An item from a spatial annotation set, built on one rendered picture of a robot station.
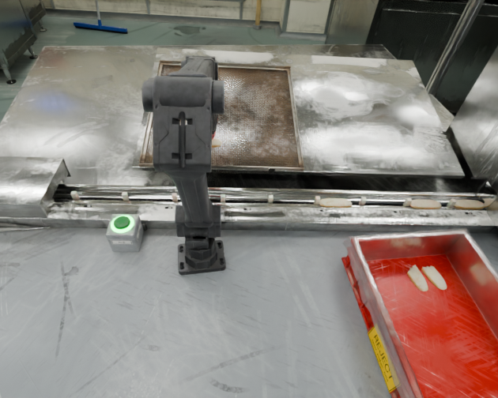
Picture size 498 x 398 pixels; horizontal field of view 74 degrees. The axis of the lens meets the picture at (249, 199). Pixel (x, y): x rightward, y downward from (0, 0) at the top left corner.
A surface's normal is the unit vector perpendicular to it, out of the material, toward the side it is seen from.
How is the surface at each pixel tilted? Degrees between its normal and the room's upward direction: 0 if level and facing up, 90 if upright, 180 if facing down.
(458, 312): 0
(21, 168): 0
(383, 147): 10
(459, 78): 90
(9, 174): 0
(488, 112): 90
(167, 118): 45
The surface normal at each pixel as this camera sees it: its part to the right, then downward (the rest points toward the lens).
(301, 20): 0.03, 0.74
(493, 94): -1.00, -0.02
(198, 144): 0.07, 0.04
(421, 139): 0.07, -0.54
